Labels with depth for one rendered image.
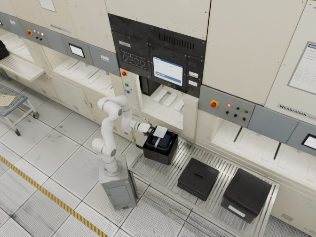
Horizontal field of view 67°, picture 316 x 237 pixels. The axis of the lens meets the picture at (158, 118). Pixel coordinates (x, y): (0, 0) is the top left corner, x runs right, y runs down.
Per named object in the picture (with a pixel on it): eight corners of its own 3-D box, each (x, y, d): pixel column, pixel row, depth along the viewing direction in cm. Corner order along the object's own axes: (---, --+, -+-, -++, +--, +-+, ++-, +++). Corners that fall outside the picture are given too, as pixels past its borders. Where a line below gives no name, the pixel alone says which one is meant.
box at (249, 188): (218, 205, 209) (223, 193, 190) (233, 180, 223) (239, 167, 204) (250, 225, 197) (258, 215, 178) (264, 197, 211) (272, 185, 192)
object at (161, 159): (154, 136, 261) (153, 126, 248) (178, 144, 253) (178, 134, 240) (143, 156, 245) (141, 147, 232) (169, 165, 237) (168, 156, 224)
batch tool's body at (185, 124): (133, 148, 343) (103, 16, 194) (168, 106, 392) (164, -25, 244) (188, 178, 309) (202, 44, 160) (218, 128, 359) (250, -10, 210)
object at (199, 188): (176, 185, 223) (176, 179, 213) (191, 161, 238) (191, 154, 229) (205, 201, 212) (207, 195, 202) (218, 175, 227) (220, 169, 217)
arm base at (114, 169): (103, 178, 231) (98, 169, 217) (102, 161, 244) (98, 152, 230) (123, 174, 233) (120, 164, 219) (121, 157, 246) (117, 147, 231)
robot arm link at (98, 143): (109, 166, 219) (103, 151, 201) (94, 156, 226) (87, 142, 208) (117, 156, 225) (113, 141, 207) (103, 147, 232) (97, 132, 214)
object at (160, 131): (156, 138, 258) (154, 119, 234) (174, 143, 252) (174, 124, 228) (147, 156, 244) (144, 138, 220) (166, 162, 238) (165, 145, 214)
